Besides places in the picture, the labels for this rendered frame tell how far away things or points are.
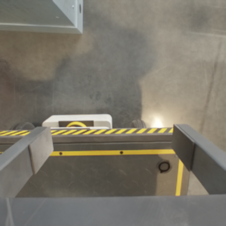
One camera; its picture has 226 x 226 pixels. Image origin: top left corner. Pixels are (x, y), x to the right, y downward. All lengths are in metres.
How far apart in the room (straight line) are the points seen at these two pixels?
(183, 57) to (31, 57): 0.63
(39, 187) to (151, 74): 0.57
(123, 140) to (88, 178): 0.15
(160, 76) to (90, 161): 0.47
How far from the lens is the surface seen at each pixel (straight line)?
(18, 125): 0.73
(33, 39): 0.78
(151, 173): 0.48
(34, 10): 0.52
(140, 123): 0.63
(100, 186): 0.50
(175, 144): 0.16
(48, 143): 0.17
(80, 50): 0.72
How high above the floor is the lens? 0.70
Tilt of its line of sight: 75 degrees down
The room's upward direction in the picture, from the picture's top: 179 degrees counter-clockwise
